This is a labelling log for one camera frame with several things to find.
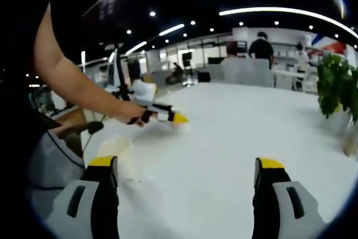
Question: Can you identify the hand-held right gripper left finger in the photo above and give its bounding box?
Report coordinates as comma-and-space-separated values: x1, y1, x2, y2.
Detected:
46, 154, 120, 239

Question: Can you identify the potted green plant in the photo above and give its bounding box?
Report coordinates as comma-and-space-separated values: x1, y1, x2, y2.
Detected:
317, 53, 358, 124

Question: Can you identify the white table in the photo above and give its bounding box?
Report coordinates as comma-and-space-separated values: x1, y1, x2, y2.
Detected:
82, 82, 358, 239

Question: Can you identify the white paper cup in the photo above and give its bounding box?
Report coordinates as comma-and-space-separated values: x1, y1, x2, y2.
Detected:
97, 134, 143, 183

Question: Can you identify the grey mesh chair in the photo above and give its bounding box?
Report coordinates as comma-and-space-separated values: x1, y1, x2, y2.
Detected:
223, 58, 274, 88

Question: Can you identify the person's left hand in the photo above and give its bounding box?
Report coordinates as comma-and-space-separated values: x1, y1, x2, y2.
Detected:
125, 108, 159, 128

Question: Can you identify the black cable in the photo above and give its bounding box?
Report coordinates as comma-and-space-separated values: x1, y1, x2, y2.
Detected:
45, 130, 85, 167

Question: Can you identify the long ceiling strip light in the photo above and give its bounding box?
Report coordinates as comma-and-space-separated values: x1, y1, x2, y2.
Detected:
218, 7, 358, 39

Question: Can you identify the black cable plug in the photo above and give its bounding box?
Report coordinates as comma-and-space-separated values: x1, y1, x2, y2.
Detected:
86, 120, 105, 134

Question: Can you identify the black tripod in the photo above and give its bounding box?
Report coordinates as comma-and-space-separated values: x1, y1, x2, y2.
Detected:
114, 44, 131, 102

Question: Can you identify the black screen on stand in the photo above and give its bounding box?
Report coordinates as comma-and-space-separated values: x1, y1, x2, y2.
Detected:
181, 51, 194, 83

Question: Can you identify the brown wooden furniture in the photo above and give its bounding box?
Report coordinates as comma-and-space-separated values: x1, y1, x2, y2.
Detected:
52, 106, 87, 156

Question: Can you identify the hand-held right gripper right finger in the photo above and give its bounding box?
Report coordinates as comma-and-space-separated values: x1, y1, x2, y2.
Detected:
253, 157, 327, 239

